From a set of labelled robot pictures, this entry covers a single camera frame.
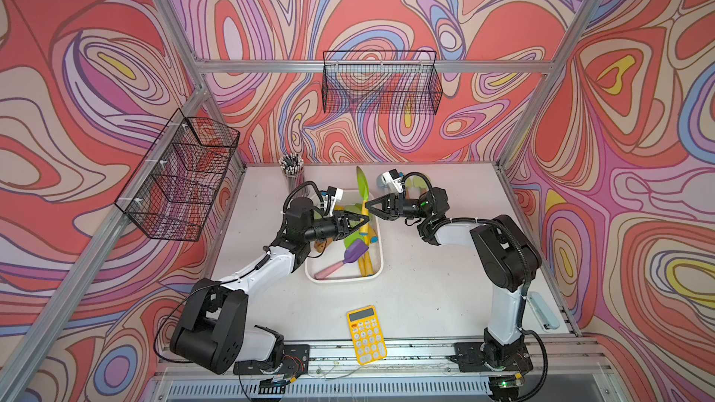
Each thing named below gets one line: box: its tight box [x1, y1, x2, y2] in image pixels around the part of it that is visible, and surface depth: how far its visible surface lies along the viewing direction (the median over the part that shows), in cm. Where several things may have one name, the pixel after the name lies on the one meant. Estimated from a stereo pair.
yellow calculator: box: [346, 305, 388, 366], surface depth 78 cm
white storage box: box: [304, 189, 384, 284], surface depth 91 cm
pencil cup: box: [279, 153, 305, 193], surface depth 98 cm
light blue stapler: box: [527, 291, 561, 330], surface depth 80 cm
